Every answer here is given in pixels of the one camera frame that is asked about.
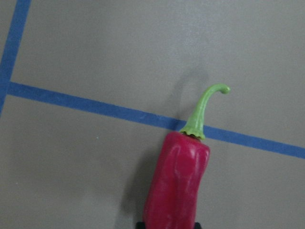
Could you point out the red chili pepper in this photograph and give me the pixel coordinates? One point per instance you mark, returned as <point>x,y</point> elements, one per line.
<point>172,198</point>

